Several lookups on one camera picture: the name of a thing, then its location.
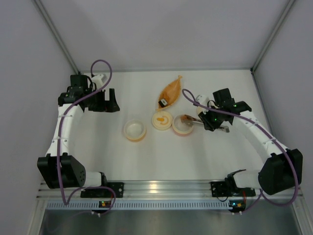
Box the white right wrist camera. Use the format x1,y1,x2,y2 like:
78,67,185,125
196,94,218,113

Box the orange boat-shaped dish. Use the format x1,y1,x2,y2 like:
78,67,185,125
156,75,183,111

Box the aluminium frame post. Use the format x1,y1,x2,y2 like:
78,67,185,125
32,0,81,74
250,0,298,75

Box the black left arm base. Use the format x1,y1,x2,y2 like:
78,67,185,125
80,182,125,198

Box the cream bowl pink base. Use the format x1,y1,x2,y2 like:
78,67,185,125
172,115,194,137

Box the fried chicken piece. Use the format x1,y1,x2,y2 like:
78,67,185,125
180,115,190,123

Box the right aluminium frame post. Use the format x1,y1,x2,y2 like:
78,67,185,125
250,0,298,75

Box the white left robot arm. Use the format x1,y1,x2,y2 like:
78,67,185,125
37,74,120,189

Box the metal serving tongs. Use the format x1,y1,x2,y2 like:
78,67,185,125
182,115,230,133

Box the aluminium mounting rail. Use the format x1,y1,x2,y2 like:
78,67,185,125
36,180,294,200

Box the cream lid orange smiley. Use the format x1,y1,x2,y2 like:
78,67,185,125
152,111,173,131

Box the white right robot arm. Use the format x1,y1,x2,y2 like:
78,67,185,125
196,88,303,195

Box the cream lid pink smiley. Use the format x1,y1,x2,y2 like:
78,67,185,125
196,106,206,119

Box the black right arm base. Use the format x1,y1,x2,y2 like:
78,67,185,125
210,180,256,198

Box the cream bowl orange base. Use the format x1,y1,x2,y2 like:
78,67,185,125
123,119,147,142

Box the left aluminium frame post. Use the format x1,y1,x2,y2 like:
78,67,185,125
32,0,81,74

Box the black white sushi piece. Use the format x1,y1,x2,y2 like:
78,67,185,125
158,98,168,108

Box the grey slotted cable duct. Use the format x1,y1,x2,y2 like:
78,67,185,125
46,200,245,211

